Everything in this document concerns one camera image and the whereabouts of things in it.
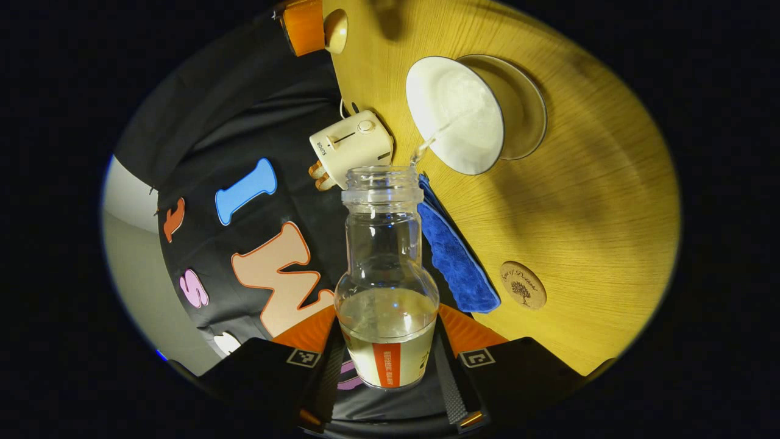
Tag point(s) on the white teacup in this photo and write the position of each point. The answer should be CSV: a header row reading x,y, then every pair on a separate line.
x,y
454,116

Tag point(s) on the clear water bottle orange label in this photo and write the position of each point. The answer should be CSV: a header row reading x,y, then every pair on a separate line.
x,y
387,329

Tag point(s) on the white toaster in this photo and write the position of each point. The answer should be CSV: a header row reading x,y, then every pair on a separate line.
x,y
350,146

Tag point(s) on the bread slice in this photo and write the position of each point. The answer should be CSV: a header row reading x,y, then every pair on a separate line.
x,y
325,182
318,171

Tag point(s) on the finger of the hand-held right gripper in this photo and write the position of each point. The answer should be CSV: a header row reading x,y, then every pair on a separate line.
x,y
303,27

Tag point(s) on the white saucer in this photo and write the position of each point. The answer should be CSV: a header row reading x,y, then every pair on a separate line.
x,y
524,110

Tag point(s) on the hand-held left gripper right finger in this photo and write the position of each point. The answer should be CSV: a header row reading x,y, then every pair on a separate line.
x,y
452,390

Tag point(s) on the white teacup lid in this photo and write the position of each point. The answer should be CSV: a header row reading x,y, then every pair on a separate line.
x,y
336,30

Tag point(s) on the black backdrop cloth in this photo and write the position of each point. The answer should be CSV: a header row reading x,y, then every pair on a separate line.
x,y
244,122

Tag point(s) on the blue towel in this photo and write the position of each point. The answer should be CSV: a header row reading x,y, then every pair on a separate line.
x,y
457,256

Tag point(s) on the round wooden coaster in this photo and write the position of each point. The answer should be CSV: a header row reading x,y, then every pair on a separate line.
x,y
523,285

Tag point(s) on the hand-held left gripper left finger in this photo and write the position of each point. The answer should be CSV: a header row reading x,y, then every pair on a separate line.
x,y
329,384

